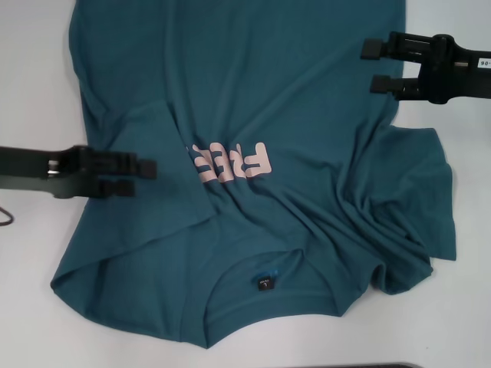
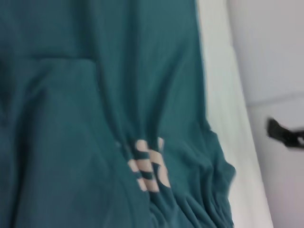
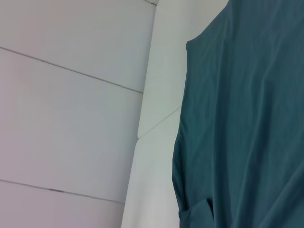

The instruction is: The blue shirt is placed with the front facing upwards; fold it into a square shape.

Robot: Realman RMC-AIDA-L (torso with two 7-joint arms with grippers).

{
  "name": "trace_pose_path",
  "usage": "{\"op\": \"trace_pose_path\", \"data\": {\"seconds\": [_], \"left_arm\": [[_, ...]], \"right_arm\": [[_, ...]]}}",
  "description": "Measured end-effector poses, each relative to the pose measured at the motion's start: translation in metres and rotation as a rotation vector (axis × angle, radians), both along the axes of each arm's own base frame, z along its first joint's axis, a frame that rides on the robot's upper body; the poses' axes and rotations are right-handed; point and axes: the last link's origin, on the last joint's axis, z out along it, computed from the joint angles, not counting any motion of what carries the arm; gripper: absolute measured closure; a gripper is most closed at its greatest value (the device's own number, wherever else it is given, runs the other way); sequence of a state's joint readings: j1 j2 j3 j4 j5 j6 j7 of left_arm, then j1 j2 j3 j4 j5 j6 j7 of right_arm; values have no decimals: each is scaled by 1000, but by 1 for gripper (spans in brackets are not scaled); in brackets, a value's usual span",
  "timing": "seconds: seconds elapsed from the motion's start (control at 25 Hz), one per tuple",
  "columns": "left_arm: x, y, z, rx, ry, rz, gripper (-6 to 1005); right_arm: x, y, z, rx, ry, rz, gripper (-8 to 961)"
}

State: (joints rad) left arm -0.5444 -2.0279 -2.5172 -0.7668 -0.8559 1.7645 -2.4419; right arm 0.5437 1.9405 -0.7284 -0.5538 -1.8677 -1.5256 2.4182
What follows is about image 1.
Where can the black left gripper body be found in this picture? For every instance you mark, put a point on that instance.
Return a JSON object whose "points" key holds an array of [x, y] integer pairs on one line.
{"points": [[30, 170]]}

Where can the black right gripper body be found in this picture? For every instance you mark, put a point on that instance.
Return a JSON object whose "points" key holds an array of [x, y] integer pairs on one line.
{"points": [[449, 76]]}

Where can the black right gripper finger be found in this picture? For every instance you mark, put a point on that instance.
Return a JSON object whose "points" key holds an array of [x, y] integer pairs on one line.
{"points": [[380, 83], [371, 49]]}

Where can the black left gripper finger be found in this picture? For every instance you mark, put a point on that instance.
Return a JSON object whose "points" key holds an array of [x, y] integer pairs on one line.
{"points": [[122, 188], [147, 169]]}

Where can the teal t-shirt with pink print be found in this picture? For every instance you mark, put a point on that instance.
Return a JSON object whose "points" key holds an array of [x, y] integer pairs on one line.
{"points": [[249, 96]]}

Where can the dark flat panel edge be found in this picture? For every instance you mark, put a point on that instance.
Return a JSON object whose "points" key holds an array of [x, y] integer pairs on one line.
{"points": [[379, 366]]}

